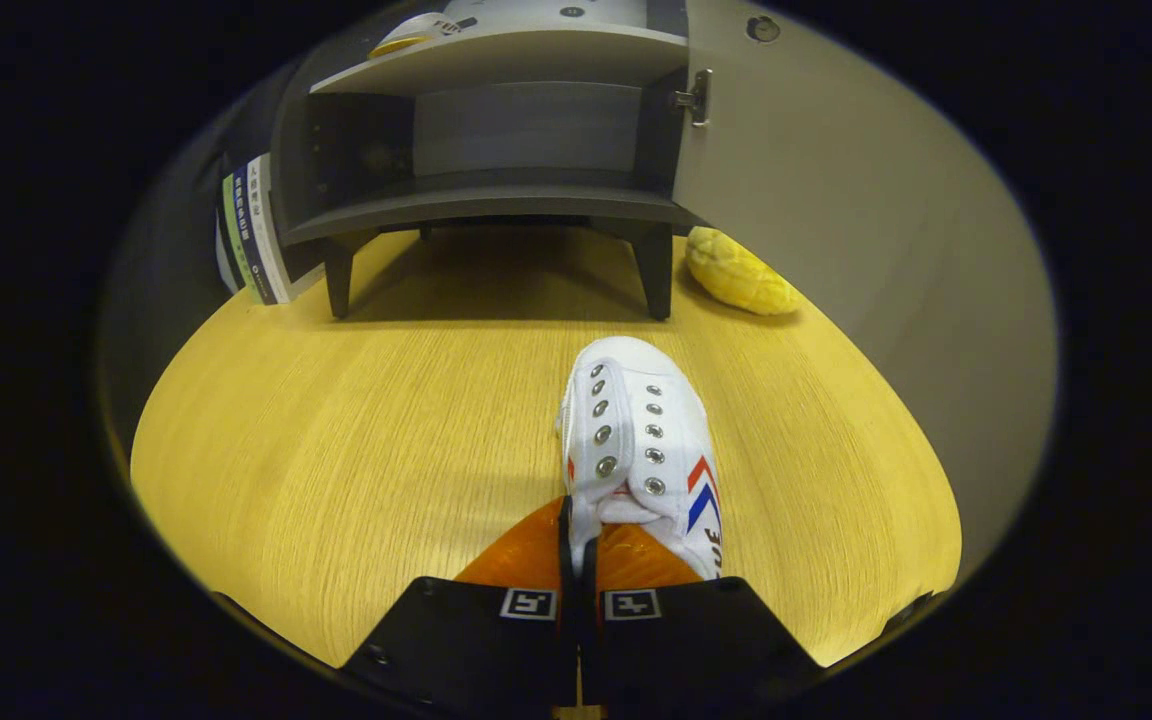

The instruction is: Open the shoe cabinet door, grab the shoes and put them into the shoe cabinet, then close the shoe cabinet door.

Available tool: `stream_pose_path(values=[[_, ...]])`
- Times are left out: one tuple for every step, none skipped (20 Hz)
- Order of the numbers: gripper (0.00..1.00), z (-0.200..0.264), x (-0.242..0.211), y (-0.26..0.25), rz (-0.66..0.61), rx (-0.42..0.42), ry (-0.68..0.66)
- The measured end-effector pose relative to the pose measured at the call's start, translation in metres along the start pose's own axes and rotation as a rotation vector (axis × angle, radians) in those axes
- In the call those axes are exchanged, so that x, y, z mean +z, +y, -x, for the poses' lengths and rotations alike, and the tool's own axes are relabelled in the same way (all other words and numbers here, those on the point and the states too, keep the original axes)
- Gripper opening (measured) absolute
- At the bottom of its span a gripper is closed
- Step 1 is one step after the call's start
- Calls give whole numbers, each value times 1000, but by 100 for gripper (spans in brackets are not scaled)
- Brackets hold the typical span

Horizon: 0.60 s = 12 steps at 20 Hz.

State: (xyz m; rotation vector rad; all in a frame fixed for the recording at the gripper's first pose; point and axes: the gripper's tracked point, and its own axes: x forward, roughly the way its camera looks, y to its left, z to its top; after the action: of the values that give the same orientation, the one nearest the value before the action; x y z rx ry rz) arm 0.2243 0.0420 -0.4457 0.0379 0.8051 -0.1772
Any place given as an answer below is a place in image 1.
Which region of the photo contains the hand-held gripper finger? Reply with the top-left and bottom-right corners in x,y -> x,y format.
576,510 -> 827,720
341,497 -> 577,720

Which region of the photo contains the yellow bread bun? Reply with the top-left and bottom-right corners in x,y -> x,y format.
686,226 -> 805,317

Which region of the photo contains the white spine book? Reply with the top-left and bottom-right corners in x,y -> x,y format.
246,152 -> 323,304

